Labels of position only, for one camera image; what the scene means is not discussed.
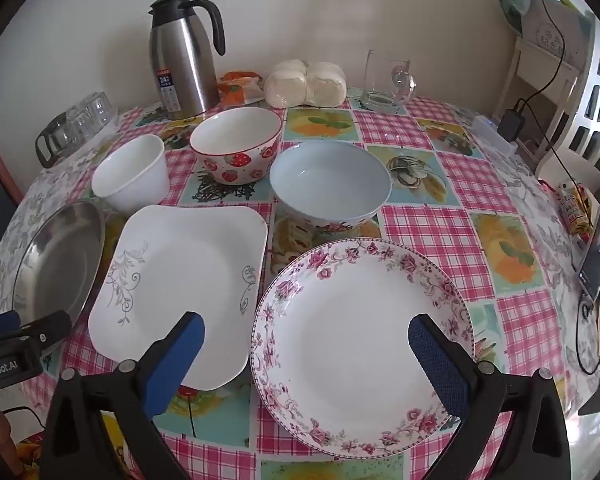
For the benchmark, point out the orange snack packet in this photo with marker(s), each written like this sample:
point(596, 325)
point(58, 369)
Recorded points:
point(240, 89)

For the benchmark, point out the square white plate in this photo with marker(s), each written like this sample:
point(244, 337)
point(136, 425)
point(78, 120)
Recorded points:
point(180, 270)

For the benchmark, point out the red yellow snack packet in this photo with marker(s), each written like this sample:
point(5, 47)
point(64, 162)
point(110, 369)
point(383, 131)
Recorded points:
point(575, 210)

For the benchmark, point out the clear drinking glass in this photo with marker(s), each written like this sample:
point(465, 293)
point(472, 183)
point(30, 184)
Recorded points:
point(80, 121)
point(100, 107)

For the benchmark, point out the black charger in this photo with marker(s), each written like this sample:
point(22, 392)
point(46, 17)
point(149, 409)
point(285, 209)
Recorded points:
point(511, 124)

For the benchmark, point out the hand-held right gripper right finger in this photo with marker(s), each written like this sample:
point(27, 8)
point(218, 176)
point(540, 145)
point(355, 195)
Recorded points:
point(440, 365)

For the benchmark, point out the pink floral round plate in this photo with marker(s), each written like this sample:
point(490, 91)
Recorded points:
point(350, 335)

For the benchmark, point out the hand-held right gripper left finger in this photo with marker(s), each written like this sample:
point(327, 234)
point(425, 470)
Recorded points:
point(175, 360)

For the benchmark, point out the stainless steel thermos jug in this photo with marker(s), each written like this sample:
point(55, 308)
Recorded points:
point(180, 60)

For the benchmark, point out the white power adapter box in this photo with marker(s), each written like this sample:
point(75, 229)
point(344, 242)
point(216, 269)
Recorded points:
point(492, 135)

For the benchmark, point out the clear glass mug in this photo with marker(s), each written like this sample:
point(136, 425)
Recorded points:
point(380, 80)

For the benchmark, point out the strawberry print bowl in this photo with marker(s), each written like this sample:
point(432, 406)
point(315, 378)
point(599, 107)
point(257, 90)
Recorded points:
point(235, 160)

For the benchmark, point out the bag of white steamed buns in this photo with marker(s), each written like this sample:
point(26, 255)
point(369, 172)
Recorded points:
point(305, 82)

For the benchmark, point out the light blue bowl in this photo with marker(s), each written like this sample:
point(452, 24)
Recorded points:
point(330, 185)

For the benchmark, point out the small white bowl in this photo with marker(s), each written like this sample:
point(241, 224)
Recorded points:
point(130, 175)

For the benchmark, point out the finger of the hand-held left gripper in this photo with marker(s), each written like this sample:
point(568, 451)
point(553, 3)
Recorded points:
point(0, 324)
point(45, 330)

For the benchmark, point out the white storage rack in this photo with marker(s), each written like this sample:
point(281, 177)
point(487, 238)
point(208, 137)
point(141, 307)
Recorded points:
point(580, 125)

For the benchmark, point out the teal cloth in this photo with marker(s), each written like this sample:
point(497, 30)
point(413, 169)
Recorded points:
point(512, 7)

